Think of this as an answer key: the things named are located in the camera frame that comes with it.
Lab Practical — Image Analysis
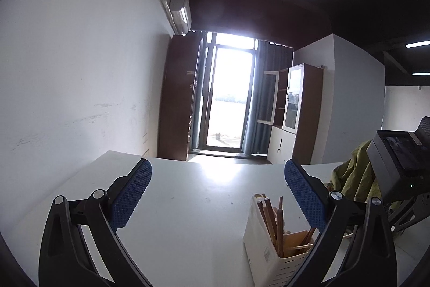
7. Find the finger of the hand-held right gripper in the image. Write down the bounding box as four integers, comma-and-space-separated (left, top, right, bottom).
386, 191, 430, 235

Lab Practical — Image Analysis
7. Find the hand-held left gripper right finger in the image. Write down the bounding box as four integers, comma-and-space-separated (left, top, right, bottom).
284, 158, 399, 287

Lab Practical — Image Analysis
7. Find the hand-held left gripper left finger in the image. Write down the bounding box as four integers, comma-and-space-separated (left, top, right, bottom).
38, 158, 153, 287

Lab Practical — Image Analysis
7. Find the bundle of wooden chopsticks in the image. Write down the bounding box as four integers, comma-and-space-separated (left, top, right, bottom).
257, 194, 318, 259

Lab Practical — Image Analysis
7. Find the cream plastic utensil holder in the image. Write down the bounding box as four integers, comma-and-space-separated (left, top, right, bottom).
243, 193, 357, 287

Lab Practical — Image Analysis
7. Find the olive green jacket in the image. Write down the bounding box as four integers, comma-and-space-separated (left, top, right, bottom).
328, 140, 409, 235

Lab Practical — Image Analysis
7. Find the brown glass-door bookcase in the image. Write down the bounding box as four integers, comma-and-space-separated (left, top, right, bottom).
257, 63, 324, 165

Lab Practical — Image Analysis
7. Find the brown wooden cabinet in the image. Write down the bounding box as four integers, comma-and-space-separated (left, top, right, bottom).
157, 34, 204, 161

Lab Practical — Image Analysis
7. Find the glass balcony door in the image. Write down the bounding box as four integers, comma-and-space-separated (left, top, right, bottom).
198, 32, 257, 155

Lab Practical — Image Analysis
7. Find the narrow grey curtain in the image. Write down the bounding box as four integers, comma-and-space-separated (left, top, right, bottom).
193, 31, 210, 150

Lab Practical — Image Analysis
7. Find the wide grey curtain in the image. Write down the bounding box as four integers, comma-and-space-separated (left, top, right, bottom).
241, 38, 294, 155

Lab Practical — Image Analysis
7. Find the white air conditioner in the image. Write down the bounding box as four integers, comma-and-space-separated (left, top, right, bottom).
170, 0, 193, 34

